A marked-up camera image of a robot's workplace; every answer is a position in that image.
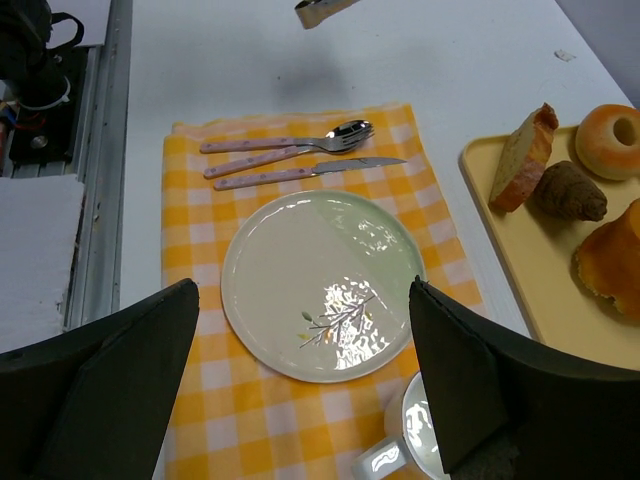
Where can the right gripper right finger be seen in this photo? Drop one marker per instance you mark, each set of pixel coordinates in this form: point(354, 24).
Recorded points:
point(507, 407)

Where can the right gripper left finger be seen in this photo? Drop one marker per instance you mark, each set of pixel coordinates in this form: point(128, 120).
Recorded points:
point(95, 402)

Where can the tall orange round cake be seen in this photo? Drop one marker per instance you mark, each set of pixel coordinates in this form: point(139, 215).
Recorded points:
point(608, 263)

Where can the metal serving tongs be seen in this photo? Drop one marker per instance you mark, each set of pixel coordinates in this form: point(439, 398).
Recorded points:
point(312, 13)

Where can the sliced bread loaf piece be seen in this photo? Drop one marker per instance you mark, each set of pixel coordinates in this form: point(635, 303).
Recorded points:
point(523, 159)

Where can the white mug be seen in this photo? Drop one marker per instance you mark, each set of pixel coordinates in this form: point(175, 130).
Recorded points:
point(410, 439)

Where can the yellow serving tray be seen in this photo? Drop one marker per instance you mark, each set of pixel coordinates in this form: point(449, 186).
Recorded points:
point(537, 251)

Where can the pale green ceramic plate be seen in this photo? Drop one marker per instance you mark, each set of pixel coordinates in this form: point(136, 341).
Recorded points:
point(315, 285)

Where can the brown chocolate croissant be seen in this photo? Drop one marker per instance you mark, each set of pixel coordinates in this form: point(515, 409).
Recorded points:
point(564, 191)

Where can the aluminium frame rail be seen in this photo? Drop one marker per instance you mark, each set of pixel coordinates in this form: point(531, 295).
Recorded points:
point(99, 162)

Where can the ring donut bread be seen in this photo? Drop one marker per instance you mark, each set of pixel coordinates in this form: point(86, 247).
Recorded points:
point(607, 142)

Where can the pink handled knife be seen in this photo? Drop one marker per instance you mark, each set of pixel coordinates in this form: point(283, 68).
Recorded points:
point(302, 173)

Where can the pink handled fork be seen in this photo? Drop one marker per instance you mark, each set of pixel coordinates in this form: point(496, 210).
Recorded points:
point(274, 155)

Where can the pink handled spoon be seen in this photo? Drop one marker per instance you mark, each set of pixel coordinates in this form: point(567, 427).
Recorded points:
point(342, 138)

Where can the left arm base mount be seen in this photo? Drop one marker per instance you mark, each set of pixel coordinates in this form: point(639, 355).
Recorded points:
point(43, 65)

